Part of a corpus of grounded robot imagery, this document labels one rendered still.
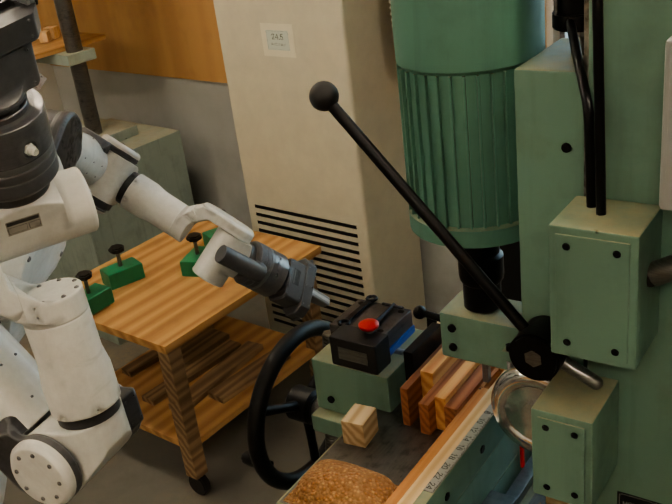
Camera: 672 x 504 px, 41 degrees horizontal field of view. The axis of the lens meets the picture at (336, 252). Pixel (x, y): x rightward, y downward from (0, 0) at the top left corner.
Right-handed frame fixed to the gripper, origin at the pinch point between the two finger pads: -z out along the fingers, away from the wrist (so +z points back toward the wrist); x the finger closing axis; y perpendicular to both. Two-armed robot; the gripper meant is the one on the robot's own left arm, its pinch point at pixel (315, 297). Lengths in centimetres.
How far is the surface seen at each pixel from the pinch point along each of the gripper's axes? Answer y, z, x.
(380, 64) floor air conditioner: -37, -37, -100
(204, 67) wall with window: -125, -25, -132
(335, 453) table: 37, 21, 40
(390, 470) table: 45, 17, 42
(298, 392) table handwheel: 16.0, 12.5, 26.0
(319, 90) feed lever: 61, 53, 9
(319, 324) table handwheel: 21.2, 14.7, 15.6
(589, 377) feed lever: 76, 20, 34
